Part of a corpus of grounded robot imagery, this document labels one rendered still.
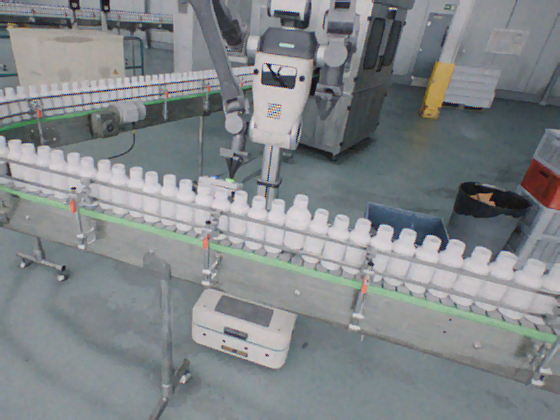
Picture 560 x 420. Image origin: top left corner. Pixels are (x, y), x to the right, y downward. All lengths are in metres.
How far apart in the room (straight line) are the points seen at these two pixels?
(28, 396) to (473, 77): 9.97
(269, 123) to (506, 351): 1.10
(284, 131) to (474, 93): 9.06
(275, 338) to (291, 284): 0.80
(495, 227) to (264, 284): 2.14
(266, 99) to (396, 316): 0.95
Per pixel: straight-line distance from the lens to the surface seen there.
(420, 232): 1.73
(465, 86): 10.34
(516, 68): 13.57
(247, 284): 1.16
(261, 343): 1.91
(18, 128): 2.29
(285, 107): 1.53
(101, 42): 5.22
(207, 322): 1.94
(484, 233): 3.01
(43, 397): 2.10
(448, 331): 1.17
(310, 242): 1.05
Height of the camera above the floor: 1.65
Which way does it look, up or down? 28 degrees down
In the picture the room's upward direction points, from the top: 7 degrees clockwise
